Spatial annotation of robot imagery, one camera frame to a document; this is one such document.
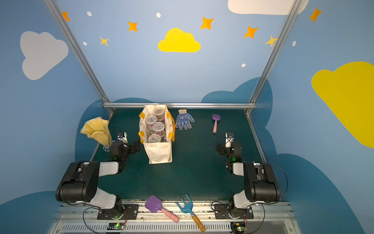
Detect blue white work glove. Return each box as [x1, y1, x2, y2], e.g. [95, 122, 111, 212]
[175, 109, 195, 130]

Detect teal garden fork wooden handle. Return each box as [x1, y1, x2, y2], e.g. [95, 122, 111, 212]
[176, 194, 206, 233]

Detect large purple shovel pink handle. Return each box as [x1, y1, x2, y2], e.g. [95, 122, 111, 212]
[145, 195, 179, 223]

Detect seed jar pink seeds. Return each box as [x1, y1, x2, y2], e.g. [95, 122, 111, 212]
[153, 121, 165, 136]

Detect seed jar purple seeds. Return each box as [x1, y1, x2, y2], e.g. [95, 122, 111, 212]
[145, 115, 158, 127]

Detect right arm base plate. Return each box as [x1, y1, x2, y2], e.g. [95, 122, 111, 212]
[212, 203, 254, 219]

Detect small purple shovel pink handle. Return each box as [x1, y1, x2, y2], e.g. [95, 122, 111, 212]
[212, 114, 221, 134]

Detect white canvas bag yellow handles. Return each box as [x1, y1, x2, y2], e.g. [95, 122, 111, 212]
[138, 105, 175, 164]

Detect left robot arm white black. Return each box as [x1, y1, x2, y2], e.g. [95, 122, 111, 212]
[56, 140, 140, 220]

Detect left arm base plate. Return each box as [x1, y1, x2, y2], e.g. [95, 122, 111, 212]
[97, 204, 139, 220]

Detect left circuit board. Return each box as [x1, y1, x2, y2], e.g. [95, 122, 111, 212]
[107, 223, 126, 231]

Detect circuit board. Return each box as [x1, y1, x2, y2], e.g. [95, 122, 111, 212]
[229, 222, 248, 234]
[107, 223, 126, 231]

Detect right circuit board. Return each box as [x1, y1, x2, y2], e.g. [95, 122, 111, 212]
[229, 222, 248, 234]

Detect seed jar brown seeds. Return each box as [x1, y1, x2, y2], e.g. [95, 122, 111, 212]
[154, 107, 165, 120]

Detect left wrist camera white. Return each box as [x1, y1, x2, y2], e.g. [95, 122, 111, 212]
[117, 132, 128, 144]

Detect yellow ruffled vase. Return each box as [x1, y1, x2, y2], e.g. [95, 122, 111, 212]
[80, 117, 112, 147]

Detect aluminium back rail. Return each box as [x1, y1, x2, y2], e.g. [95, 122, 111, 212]
[103, 102, 256, 109]

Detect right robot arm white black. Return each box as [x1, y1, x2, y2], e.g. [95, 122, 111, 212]
[217, 142, 281, 219]

